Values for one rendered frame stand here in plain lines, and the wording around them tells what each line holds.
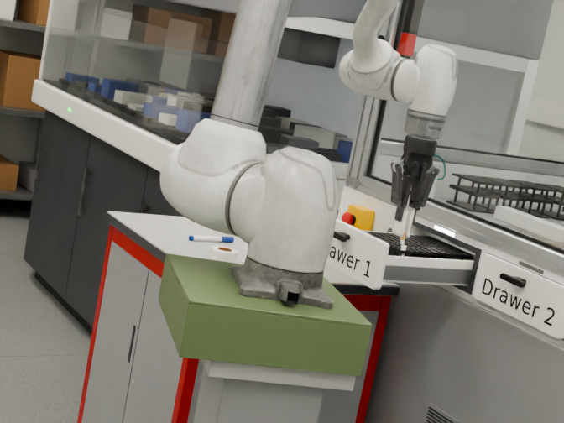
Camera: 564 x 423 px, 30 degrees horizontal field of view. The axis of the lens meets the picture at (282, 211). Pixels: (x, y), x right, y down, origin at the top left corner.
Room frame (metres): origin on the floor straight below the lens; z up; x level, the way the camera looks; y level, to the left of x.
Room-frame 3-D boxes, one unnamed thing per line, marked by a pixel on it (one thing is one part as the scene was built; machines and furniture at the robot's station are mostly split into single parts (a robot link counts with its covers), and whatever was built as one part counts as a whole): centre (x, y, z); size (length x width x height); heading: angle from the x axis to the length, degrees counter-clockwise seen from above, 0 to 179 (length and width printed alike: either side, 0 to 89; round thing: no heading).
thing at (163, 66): (4.23, 0.22, 1.13); 1.78 x 1.14 x 0.45; 32
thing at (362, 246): (2.45, -0.17, 0.87); 0.29 x 0.02 x 0.11; 32
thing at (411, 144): (2.44, -0.29, 1.12); 0.08 x 0.07 x 0.09; 122
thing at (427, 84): (2.45, -0.27, 1.30); 0.13 x 0.11 x 0.16; 56
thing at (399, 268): (2.56, -0.35, 0.86); 0.40 x 0.26 x 0.06; 122
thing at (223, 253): (2.52, 0.12, 0.78); 0.07 x 0.07 x 0.04
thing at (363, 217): (2.86, -0.21, 0.88); 0.07 x 0.05 x 0.07; 32
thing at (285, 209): (2.00, -0.02, 1.03); 0.18 x 0.16 x 0.22; 56
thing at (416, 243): (2.55, -0.34, 0.87); 0.22 x 0.18 x 0.06; 122
